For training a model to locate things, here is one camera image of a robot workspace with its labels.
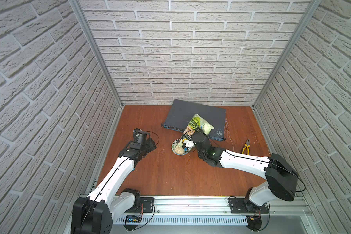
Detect aluminium front rail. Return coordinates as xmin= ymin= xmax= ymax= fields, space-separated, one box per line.
xmin=105 ymin=195 xmax=314 ymax=217

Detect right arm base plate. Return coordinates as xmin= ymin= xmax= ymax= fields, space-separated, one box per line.
xmin=227 ymin=196 xmax=270 ymax=214

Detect round black connector box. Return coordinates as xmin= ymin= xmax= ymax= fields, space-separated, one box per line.
xmin=246 ymin=216 xmax=262 ymax=232

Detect small green circuit board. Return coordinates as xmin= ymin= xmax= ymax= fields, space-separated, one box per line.
xmin=125 ymin=215 xmax=142 ymax=223

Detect yellow handled pliers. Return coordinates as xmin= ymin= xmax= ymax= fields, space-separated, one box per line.
xmin=241 ymin=139 xmax=250 ymax=155

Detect green oats bag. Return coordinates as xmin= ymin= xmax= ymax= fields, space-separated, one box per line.
xmin=181 ymin=114 xmax=214 ymax=143

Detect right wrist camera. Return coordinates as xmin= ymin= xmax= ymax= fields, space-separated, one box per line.
xmin=181 ymin=138 xmax=195 ymax=152

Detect grey blue network switch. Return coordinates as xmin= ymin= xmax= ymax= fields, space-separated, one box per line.
xmin=162 ymin=99 xmax=226 ymax=141

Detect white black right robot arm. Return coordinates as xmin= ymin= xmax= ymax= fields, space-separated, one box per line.
xmin=191 ymin=133 xmax=299 ymax=212

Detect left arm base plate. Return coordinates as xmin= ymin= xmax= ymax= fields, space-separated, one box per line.
xmin=125 ymin=197 xmax=155 ymax=214

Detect green leaf pattern bowl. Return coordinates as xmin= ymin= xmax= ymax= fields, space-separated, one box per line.
xmin=172 ymin=139 xmax=195 ymax=156

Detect aluminium corner post left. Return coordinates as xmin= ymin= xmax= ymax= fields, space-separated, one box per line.
xmin=69 ymin=0 xmax=124 ymax=109

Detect aluminium corner post right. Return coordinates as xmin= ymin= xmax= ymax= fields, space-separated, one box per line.
xmin=252 ymin=0 xmax=322 ymax=112

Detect aluminium corner post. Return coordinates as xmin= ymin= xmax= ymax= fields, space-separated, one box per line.
xmin=252 ymin=0 xmax=322 ymax=112
xmin=69 ymin=0 xmax=124 ymax=109

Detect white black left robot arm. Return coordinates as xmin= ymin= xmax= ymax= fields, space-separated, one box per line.
xmin=70 ymin=136 xmax=156 ymax=234

